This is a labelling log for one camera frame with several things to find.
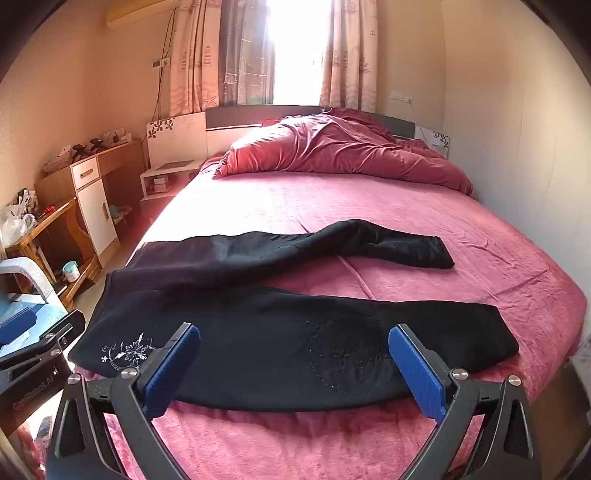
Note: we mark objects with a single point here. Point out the black pants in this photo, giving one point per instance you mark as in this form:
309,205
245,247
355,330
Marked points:
258,341

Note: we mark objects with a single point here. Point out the white chair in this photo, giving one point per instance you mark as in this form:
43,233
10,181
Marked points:
25,272

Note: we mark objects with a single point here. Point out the bed with pink sheet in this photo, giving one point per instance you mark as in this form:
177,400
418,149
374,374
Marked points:
277,203

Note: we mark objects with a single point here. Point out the red duvet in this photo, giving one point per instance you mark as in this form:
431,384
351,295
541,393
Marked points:
332,147

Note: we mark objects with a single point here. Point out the patterned curtain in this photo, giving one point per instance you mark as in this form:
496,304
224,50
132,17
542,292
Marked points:
198,55
348,55

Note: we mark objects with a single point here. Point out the dark bed headboard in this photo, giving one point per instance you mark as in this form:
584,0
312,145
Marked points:
240,117

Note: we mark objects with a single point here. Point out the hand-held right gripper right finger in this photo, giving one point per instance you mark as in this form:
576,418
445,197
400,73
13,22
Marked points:
418,371

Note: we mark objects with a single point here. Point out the wooden desk with white cabinet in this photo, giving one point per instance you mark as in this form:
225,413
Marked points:
99,207

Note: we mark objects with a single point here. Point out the black stand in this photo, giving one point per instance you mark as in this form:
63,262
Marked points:
97,144
79,151

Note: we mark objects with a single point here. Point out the grey book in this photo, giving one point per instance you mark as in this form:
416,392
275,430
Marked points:
176,165

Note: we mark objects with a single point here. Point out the window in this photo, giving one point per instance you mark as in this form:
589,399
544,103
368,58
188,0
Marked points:
300,50

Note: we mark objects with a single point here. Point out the white wall socket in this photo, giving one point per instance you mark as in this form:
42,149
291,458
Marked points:
160,62
401,97

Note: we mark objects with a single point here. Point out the mint green cup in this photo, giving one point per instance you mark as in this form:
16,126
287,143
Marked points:
70,272

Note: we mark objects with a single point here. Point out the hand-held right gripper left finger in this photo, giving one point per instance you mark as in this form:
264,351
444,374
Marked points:
170,374

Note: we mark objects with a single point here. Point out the white floral bedside table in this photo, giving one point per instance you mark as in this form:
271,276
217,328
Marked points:
173,131
434,141

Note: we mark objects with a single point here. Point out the blue cloth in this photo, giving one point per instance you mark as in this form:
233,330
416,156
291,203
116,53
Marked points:
48,314

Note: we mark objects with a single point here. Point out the white basket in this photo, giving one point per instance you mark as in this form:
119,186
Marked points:
56,164

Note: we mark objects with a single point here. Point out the white plastic bag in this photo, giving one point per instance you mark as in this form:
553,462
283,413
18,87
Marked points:
16,228

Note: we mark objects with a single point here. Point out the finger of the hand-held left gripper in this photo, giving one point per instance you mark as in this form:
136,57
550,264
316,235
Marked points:
18,325
64,332

